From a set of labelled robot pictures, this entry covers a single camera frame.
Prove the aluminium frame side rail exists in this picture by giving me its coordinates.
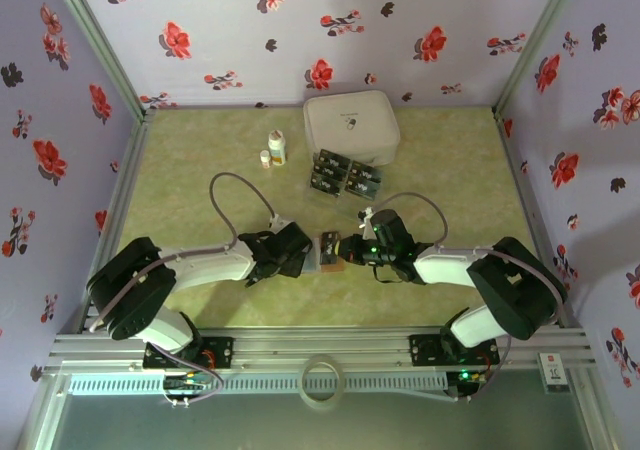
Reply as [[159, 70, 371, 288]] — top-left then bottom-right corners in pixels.
[[492, 107, 582, 329], [79, 109, 157, 332]]

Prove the slotted grey cable duct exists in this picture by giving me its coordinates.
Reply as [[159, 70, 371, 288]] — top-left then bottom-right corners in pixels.
[[67, 372, 450, 397]]

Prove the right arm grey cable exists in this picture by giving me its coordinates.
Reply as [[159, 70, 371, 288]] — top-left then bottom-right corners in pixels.
[[369, 191, 569, 404]]

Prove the clear acrylic card stand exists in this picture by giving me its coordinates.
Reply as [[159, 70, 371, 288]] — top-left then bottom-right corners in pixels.
[[305, 148, 386, 221]]

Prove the white zip pouch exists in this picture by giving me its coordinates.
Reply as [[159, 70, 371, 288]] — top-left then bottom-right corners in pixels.
[[303, 89, 403, 168]]

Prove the black VIP credit card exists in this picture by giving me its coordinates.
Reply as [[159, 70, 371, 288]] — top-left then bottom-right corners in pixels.
[[351, 162, 385, 182], [309, 173, 344, 195], [318, 149, 351, 168], [313, 161, 347, 181], [321, 231, 342, 267], [344, 177, 380, 197]]

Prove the aluminium frame cross rail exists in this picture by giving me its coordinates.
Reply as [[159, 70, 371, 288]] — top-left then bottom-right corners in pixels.
[[42, 325, 599, 372]]

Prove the small green circuit board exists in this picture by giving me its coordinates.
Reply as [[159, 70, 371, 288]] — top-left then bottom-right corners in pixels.
[[447, 368, 489, 388], [164, 373, 214, 393]]

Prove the large white pill bottle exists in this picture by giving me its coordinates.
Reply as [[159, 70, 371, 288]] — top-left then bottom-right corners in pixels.
[[267, 129, 290, 167]]

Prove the white label box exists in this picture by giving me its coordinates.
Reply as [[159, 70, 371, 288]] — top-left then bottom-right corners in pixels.
[[538, 352, 572, 396]]

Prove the clear tape ring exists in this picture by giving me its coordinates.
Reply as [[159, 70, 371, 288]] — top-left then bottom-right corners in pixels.
[[298, 354, 346, 412]]

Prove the aluminium frame corner post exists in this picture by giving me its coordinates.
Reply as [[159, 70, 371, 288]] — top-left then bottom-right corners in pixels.
[[492, 0, 587, 116], [47, 0, 157, 122]]

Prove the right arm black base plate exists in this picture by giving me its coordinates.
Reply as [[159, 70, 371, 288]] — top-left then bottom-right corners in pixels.
[[408, 333, 501, 367]]

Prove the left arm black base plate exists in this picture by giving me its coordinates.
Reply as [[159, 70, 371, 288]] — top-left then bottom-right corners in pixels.
[[143, 336, 236, 370]]

